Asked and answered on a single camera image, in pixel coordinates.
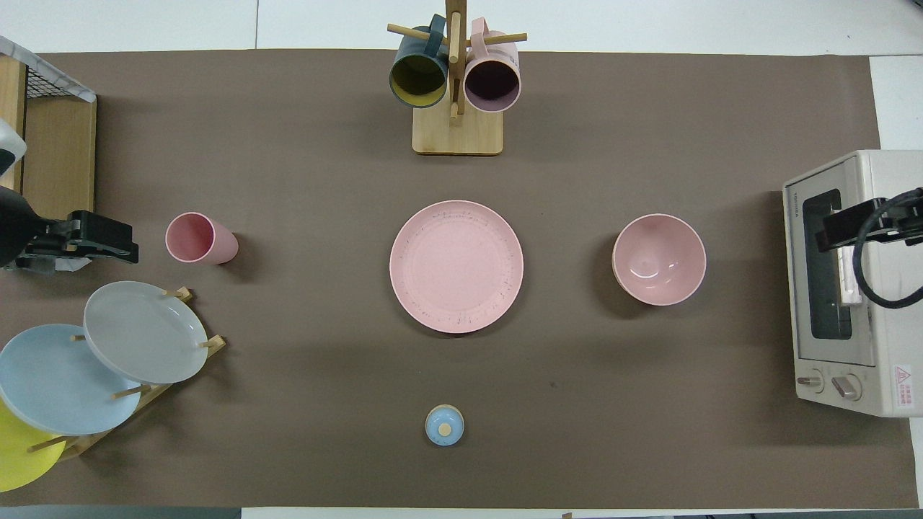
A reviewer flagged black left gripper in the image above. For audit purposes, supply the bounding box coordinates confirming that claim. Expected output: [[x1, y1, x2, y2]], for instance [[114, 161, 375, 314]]
[[22, 210, 139, 271]]

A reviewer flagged light blue plate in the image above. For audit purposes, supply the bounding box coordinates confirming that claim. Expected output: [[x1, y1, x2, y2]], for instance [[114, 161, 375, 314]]
[[0, 324, 143, 436]]

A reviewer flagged pink cup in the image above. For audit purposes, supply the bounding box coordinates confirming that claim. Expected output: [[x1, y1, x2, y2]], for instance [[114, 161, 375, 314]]
[[165, 212, 239, 265]]

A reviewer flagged black wire basket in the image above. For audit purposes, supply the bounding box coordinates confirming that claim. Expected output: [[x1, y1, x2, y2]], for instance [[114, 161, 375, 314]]
[[25, 61, 94, 102]]

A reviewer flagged beige toaster oven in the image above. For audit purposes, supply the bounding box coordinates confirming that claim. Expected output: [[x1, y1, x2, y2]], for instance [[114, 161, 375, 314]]
[[783, 149, 923, 417]]

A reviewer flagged pale pink mug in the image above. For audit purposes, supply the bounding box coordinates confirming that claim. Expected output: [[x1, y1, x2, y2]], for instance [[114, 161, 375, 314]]
[[464, 18, 521, 114]]

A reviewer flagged pink speckled plate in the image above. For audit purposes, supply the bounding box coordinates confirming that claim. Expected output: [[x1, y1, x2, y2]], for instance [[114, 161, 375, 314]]
[[389, 200, 524, 334]]

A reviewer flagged dark teal mug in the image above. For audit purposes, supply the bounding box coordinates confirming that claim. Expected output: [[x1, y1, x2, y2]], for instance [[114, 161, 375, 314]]
[[389, 14, 449, 109]]

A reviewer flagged brown table mat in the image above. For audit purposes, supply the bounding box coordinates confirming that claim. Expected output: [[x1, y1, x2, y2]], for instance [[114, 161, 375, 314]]
[[0, 49, 920, 509]]

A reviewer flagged grey plate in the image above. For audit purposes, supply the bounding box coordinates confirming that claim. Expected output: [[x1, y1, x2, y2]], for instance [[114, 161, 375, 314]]
[[84, 281, 209, 385]]

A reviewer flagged yellow plate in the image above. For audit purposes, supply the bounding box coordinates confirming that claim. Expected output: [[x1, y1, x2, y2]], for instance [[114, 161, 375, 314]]
[[0, 396, 67, 494]]

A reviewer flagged blue lid with wooden knob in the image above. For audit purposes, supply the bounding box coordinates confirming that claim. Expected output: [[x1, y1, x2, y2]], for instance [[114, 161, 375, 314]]
[[425, 404, 465, 447]]

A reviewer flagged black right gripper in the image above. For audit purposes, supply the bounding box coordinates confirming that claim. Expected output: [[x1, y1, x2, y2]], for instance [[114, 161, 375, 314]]
[[816, 189, 923, 252]]

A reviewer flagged wooden plate rack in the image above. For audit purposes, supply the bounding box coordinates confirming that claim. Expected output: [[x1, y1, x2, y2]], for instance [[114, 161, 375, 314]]
[[29, 287, 226, 462]]

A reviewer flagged wooden mug tree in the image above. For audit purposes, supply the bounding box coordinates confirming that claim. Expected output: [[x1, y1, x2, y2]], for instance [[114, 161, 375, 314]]
[[387, 0, 528, 156]]

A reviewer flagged pink bowl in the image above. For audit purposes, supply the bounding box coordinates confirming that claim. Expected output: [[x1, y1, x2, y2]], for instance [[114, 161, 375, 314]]
[[612, 213, 707, 306]]

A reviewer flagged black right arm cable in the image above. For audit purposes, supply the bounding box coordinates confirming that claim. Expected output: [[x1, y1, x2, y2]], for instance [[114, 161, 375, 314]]
[[851, 187, 923, 309]]

